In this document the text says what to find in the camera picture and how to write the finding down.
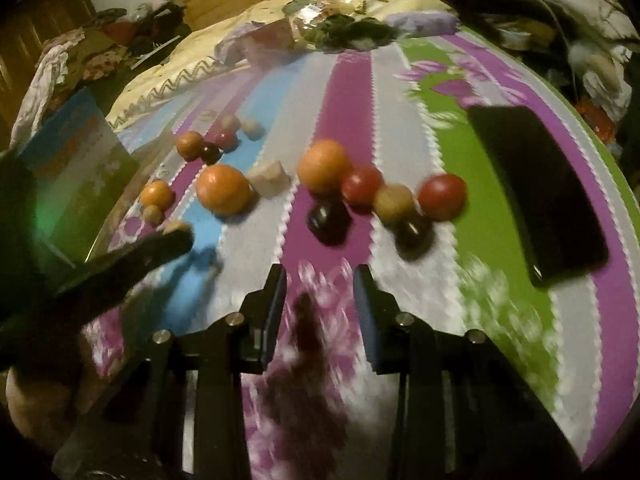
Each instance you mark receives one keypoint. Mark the beige zigzag quilt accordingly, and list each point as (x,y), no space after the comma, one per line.
(200,50)

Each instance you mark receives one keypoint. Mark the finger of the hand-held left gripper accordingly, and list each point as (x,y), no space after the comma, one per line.
(145,257)

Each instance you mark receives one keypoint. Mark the clear plastic bag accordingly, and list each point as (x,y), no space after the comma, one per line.
(305,16)

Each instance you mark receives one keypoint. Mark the lavender cloth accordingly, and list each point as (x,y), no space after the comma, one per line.
(425,22)

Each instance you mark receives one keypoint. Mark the wooden wardrobe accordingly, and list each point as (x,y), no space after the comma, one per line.
(35,25)

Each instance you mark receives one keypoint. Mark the pink packet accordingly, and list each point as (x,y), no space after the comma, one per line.
(260,42)

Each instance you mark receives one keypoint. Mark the red bag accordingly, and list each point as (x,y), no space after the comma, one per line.
(595,120)

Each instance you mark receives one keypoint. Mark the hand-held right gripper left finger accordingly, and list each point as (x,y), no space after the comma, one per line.
(274,310)

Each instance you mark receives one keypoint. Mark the dark leafy greens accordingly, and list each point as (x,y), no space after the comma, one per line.
(355,32)

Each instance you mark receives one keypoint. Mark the blue carton box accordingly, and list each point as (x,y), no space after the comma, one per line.
(75,170)

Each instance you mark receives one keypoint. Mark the small red cherry tomato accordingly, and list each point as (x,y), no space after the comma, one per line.
(226,138)

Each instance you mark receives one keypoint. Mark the pile of clothes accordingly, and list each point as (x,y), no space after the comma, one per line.
(100,50)

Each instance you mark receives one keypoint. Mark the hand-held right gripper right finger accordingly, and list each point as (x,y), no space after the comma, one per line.
(367,320)

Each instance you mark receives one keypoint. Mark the large orange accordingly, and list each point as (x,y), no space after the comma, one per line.
(222,190)
(324,166)

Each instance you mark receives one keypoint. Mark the person's left hand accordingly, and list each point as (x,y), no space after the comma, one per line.
(37,402)

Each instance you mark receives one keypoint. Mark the pale peeled lychee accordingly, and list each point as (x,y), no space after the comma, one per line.
(270,177)

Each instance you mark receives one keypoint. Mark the large tan longan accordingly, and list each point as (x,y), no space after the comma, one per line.
(394,202)

